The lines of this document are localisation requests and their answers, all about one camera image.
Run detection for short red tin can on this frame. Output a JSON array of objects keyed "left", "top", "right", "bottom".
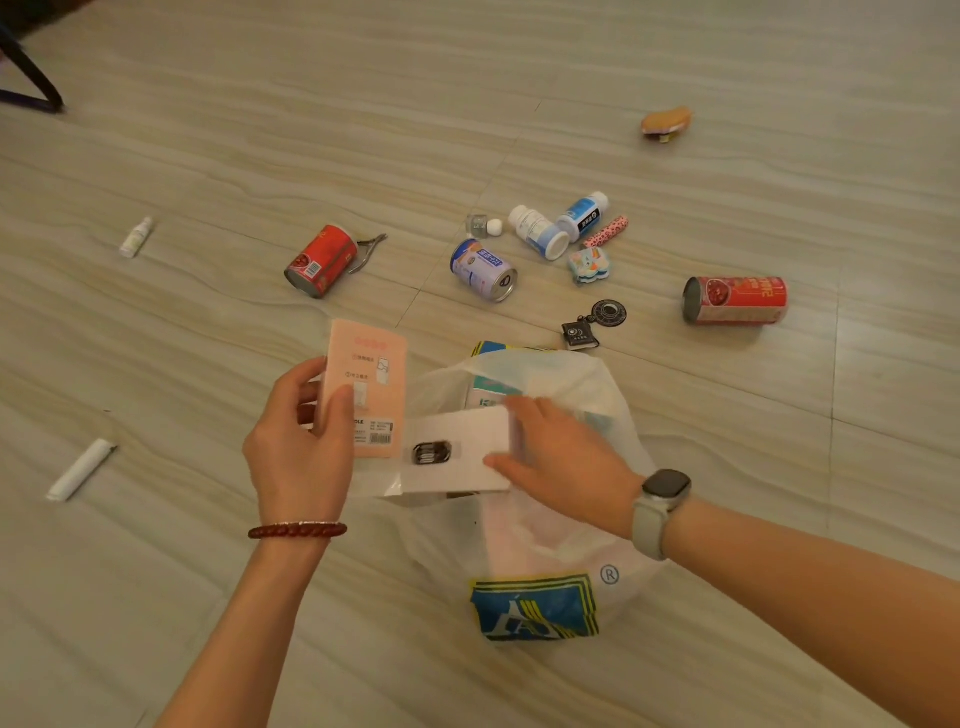
[{"left": 284, "top": 224, "right": 360, "bottom": 300}]

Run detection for person's left forearm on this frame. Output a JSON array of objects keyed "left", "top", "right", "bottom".
[{"left": 153, "top": 534, "right": 333, "bottom": 728}]

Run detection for blue and white carton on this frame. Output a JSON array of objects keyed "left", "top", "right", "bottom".
[{"left": 465, "top": 341, "right": 530, "bottom": 411}]

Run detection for grey smartwatch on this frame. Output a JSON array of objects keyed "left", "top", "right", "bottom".
[{"left": 631, "top": 469, "right": 693, "bottom": 563}]

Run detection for person's right forearm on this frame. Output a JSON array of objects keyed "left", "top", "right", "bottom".
[{"left": 663, "top": 495, "right": 960, "bottom": 728}]

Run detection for white pill bottle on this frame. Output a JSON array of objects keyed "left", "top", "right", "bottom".
[{"left": 507, "top": 204, "right": 572, "bottom": 263}]

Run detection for red bead bracelet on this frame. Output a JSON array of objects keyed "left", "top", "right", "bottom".
[{"left": 248, "top": 521, "right": 349, "bottom": 541}]

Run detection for white lighter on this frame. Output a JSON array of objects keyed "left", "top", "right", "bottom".
[{"left": 45, "top": 438, "right": 120, "bottom": 504}]

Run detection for colourful cartoon toy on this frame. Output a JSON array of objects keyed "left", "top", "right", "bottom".
[{"left": 567, "top": 246, "right": 612, "bottom": 286}]

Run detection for black keychain charm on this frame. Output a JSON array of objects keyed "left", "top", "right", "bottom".
[{"left": 561, "top": 298, "right": 629, "bottom": 352}]

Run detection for person's left hand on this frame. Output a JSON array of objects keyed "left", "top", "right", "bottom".
[{"left": 243, "top": 356, "right": 357, "bottom": 528}]

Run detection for pink card packet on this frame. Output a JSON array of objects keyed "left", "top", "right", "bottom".
[{"left": 317, "top": 318, "right": 409, "bottom": 460}]

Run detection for toy burger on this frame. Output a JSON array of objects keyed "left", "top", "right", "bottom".
[{"left": 639, "top": 105, "right": 693, "bottom": 144}]

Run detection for white plastic shopping bag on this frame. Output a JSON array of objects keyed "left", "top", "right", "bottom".
[{"left": 358, "top": 348, "right": 670, "bottom": 644}]

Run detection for white bottle blue label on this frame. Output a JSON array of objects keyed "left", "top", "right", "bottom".
[{"left": 555, "top": 191, "right": 611, "bottom": 246}]

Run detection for tall red tin can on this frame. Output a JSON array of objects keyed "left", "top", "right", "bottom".
[{"left": 681, "top": 275, "right": 789, "bottom": 327}]

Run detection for silver nail nippers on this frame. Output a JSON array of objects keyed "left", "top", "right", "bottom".
[{"left": 346, "top": 233, "right": 390, "bottom": 276}]

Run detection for small white spray bottle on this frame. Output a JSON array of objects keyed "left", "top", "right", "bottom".
[{"left": 119, "top": 216, "right": 156, "bottom": 260}]

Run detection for pink dotted tube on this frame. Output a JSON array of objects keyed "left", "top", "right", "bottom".
[{"left": 582, "top": 215, "right": 630, "bottom": 251}]

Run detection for white box with oval window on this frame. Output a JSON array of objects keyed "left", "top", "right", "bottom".
[{"left": 399, "top": 405, "right": 528, "bottom": 497}]

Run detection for black chair leg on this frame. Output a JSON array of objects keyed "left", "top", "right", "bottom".
[{"left": 0, "top": 21, "right": 66, "bottom": 116}]

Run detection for blue and white tin can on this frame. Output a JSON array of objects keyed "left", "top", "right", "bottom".
[{"left": 450, "top": 239, "right": 519, "bottom": 305}]

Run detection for person's right hand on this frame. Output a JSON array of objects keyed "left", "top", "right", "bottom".
[{"left": 483, "top": 396, "right": 648, "bottom": 540}]

